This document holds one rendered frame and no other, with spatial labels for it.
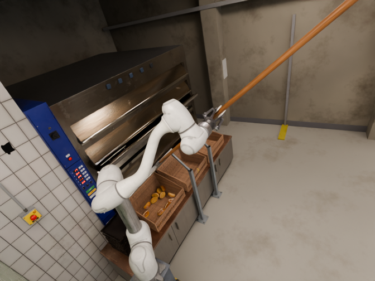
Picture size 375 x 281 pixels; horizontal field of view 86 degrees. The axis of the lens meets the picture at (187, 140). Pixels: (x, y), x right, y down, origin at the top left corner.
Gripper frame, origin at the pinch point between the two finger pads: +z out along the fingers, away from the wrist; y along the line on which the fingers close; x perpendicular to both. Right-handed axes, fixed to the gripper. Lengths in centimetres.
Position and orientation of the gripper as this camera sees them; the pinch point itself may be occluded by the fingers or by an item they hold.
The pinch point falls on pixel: (220, 111)
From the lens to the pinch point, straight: 128.9
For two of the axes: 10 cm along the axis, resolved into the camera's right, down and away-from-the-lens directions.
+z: 5.0, -5.5, 6.6
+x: 5.1, -4.2, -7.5
